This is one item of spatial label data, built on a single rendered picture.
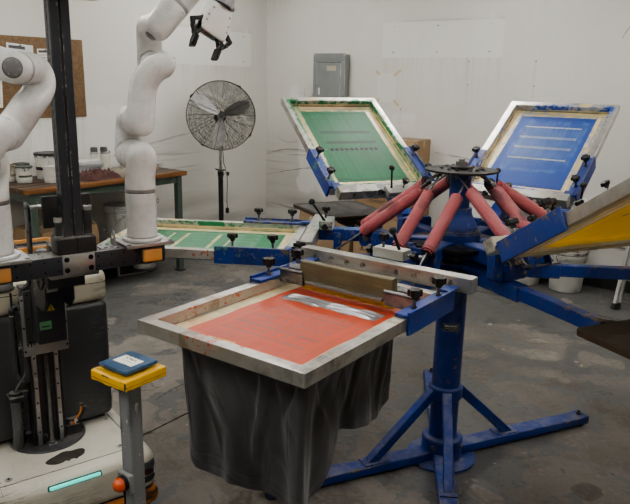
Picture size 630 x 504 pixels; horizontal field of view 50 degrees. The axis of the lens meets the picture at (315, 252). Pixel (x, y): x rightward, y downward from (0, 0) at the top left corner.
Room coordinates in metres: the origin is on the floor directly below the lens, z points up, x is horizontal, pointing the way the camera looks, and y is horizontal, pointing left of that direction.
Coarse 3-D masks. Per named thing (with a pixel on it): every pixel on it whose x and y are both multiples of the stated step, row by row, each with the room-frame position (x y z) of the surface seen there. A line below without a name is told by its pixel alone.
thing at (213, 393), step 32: (192, 352) 1.80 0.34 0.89; (192, 384) 1.80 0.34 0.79; (224, 384) 1.73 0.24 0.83; (256, 384) 1.67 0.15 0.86; (288, 384) 1.60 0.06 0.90; (192, 416) 1.81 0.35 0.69; (224, 416) 1.73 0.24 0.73; (256, 416) 1.67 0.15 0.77; (288, 416) 1.60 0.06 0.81; (192, 448) 1.81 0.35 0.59; (224, 448) 1.74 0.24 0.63; (256, 448) 1.68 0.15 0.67; (288, 448) 1.61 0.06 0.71; (256, 480) 1.68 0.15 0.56; (288, 480) 1.61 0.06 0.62
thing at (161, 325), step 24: (240, 288) 2.11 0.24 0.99; (264, 288) 2.18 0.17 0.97; (168, 312) 1.86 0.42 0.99; (192, 312) 1.91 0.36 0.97; (168, 336) 1.72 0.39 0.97; (192, 336) 1.68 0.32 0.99; (360, 336) 1.70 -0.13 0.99; (384, 336) 1.75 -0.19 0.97; (240, 360) 1.57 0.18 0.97; (264, 360) 1.53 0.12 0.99; (312, 360) 1.53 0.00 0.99; (336, 360) 1.56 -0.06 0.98; (312, 384) 1.48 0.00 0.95
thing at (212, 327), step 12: (300, 288) 2.23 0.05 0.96; (264, 300) 2.10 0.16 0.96; (276, 300) 2.10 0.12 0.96; (288, 300) 2.10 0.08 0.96; (336, 300) 2.11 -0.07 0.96; (240, 312) 1.97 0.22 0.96; (252, 312) 1.98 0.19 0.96; (204, 324) 1.86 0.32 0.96; (216, 324) 1.86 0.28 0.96; (216, 336) 1.77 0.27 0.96; (228, 336) 1.77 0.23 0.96; (240, 336) 1.77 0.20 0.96; (252, 336) 1.77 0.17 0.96
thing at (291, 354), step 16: (352, 304) 2.07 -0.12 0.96; (368, 304) 2.08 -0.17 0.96; (352, 320) 1.92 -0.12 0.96; (368, 320) 1.93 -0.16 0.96; (384, 320) 1.93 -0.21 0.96; (336, 336) 1.79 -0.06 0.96; (352, 336) 1.79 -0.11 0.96; (272, 352) 1.66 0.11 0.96; (288, 352) 1.67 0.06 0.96; (304, 352) 1.67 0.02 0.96; (320, 352) 1.67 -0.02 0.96
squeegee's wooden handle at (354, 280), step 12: (300, 264) 2.21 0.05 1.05; (312, 264) 2.18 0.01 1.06; (324, 264) 2.17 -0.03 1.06; (312, 276) 2.18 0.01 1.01; (324, 276) 2.15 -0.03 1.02; (336, 276) 2.13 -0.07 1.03; (348, 276) 2.10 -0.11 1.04; (360, 276) 2.07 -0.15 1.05; (372, 276) 2.05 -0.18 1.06; (384, 276) 2.04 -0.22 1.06; (348, 288) 2.10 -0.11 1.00; (360, 288) 2.07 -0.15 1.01; (372, 288) 2.05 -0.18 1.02; (384, 288) 2.02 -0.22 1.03; (396, 288) 2.03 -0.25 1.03
